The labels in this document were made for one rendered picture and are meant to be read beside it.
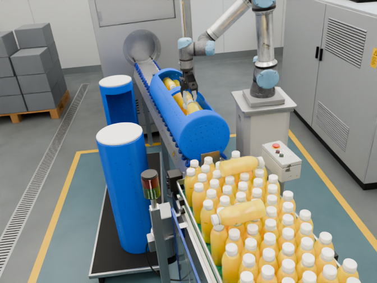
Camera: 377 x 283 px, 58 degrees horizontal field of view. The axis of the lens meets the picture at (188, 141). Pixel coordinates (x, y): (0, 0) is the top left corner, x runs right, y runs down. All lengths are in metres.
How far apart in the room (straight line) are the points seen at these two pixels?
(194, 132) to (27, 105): 3.79
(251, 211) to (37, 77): 4.21
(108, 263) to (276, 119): 1.47
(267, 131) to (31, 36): 4.00
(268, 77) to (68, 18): 5.41
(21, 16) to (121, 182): 5.35
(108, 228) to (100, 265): 0.35
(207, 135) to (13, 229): 2.09
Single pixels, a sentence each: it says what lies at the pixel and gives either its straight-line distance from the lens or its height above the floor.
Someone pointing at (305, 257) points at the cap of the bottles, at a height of 1.09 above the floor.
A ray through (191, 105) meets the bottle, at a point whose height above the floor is 1.22.
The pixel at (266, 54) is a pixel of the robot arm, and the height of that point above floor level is 1.47.
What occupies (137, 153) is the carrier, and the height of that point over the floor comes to 0.94.
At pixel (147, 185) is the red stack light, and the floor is 1.23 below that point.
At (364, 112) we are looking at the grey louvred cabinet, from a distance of 3.16.
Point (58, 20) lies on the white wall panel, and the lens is 6.93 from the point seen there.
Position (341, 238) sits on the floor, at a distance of 2.89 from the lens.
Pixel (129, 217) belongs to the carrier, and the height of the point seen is 0.49.
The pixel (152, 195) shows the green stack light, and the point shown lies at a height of 1.18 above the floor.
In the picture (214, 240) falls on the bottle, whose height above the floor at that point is 1.04.
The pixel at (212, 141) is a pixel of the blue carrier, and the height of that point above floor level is 1.07.
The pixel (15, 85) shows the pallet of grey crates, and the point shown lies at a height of 0.54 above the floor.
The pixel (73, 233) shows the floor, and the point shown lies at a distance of 3.05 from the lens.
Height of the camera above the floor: 1.96
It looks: 29 degrees down
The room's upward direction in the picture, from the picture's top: 5 degrees counter-clockwise
